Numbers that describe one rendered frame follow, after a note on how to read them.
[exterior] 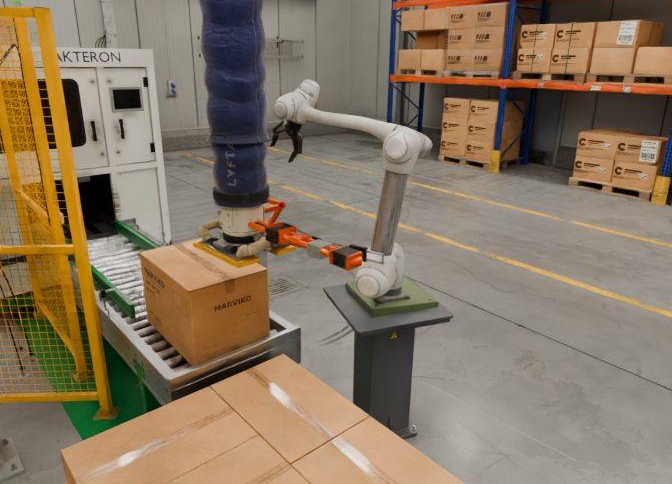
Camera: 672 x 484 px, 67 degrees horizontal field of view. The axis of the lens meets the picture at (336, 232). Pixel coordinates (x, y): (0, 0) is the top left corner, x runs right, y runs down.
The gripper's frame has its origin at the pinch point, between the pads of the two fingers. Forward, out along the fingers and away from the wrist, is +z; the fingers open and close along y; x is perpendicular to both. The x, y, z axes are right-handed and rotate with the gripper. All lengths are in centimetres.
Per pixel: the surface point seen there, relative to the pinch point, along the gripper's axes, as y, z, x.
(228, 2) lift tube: 6, -74, 62
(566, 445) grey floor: -204, 47, -41
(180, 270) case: -12, 47, 61
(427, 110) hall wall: 235, 270, -912
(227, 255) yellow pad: -39, 5, 71
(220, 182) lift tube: -20, -16, 66
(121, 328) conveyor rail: -2, 94, 77
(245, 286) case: -40, 38, 48
